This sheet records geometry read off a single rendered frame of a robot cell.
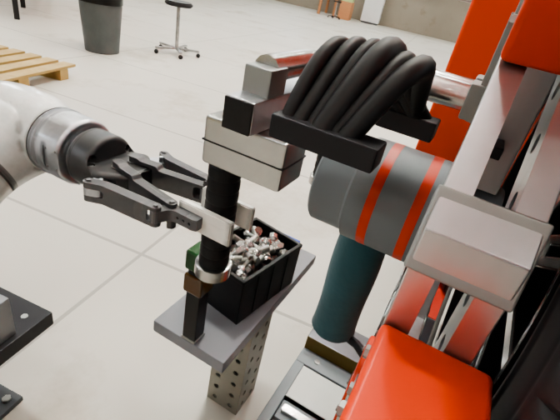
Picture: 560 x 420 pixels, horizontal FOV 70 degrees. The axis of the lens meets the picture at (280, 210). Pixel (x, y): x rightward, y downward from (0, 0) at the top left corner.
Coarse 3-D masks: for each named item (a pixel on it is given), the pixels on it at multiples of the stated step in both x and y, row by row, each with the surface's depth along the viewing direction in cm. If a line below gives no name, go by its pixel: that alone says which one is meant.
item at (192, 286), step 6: (186, 276) 69; (192, 276) 69; (186, 282) 69; (192, 282) 69; (198, 282) 68; (204, 282) 68; (186, 288) 70; (192, 288) 69; (198, 288) 68; (204, 288) 69; (210, 288) 72; (192, 294) 70; (198, 294) 69; (204, 294) 70
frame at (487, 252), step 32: (512, 64) 26; (512, 96) 26; (480, 128) 25; (544, 128) 26; (480, 160) 25; (544, 160) 24; (448, 192) 24; (512, 192) 27; (544, 192) 23; (448, 224) 24; (480, 224) 23; (512, 224) 23; (544, 224) 23; (416, 256) 25; (448, 256) 24; (480, 256) 23; (512, 256) 23; (416, 288) 26; (480, 288) 24; (512, 288) 23; (384, 320) 28; (416, 320) 68; (448, 320) 30; (480, 320) 25; (448, 352) 26
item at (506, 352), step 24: (528, 144) 63; (552, 216) 41; (552, 240) 36; (552, 264) 34; (528, 288) 41; (552, 288) 25; (504, 312) 44; (528, 312) 39; (504, 336) 43; (528, 336) 26; (480, 360) 43; (504, 360) 35
